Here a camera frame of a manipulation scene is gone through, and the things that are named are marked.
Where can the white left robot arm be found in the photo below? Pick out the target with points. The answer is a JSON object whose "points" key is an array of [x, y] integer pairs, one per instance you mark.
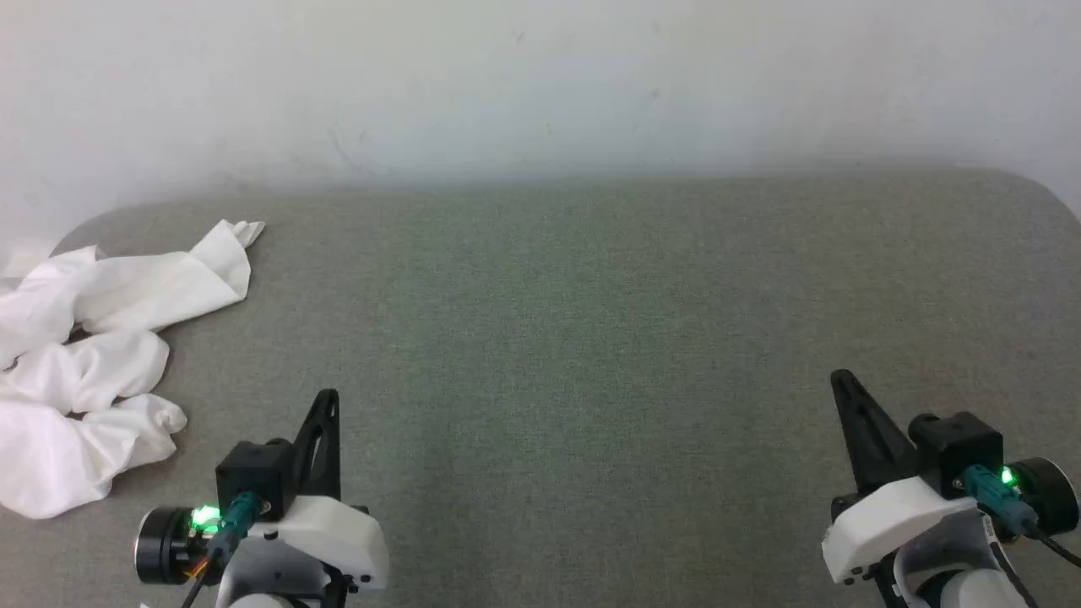
{"points": [[258, 603]]}

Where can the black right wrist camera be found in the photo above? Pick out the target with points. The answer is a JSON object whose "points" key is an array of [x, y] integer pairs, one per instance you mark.
{"points": [[958, 443]]}

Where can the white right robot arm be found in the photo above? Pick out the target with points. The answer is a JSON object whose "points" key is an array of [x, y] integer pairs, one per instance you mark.
{"points": [[971, 595]]}

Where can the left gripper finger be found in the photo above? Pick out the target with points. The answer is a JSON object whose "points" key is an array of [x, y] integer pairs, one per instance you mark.
{"points": [[325, 473]]}

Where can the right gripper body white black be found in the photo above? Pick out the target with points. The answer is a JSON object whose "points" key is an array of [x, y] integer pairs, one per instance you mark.
{"points": [[887, 523]]}

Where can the white garment with grey stitching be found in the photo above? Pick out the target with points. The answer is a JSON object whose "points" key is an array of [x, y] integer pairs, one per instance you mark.
{"points": [[59, 456]]}

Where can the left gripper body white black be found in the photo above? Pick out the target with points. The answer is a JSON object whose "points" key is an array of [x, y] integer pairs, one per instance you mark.
{"points": [[338, 540]]}

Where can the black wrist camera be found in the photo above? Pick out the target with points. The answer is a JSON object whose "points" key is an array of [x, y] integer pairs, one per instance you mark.
{"points": [[958, 443], [253, 473]]}

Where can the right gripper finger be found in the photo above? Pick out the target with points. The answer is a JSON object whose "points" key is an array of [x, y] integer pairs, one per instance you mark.
{"points": [[874, 447]]}

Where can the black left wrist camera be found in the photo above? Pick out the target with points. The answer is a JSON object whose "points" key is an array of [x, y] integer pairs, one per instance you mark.
{"points": [[253, 473]]}

